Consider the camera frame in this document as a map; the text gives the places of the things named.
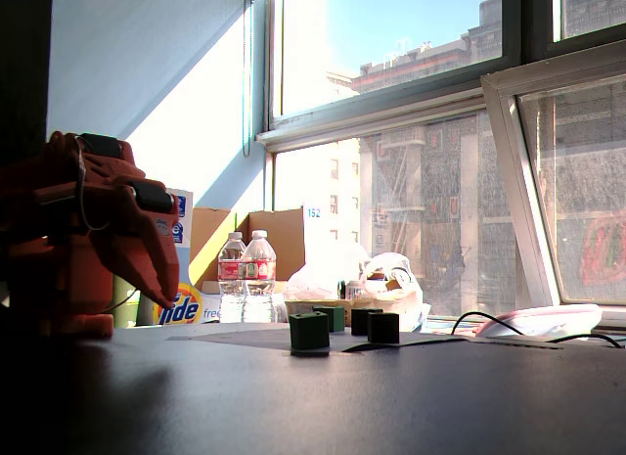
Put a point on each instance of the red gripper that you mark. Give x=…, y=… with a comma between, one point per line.
x=143, y=226

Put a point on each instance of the red robot arm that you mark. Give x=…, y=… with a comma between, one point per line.
x=34, y=259

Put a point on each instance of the white paper grid sheet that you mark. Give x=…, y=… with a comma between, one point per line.
x=235, y=335

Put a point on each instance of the black cube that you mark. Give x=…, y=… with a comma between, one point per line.
x=384, y=328
x=361, y=322

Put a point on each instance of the Tide detergent box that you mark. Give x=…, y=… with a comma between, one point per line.
x=188, y=308

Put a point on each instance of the clear plastic water bottle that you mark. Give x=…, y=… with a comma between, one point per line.
x=259, y=284
x=230, y=279

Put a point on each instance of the brown cardboard box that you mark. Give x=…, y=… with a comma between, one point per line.
x=279, y=240

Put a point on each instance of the low cardboard tray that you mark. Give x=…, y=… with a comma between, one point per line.
x=303, y=305

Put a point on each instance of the white plastic bag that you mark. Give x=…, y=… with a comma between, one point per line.
x=391, y=274

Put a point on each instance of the white and pink flat device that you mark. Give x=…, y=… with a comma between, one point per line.
x=543, y=318

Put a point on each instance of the leaning white window frame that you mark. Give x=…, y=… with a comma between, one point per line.
x=513, y=181

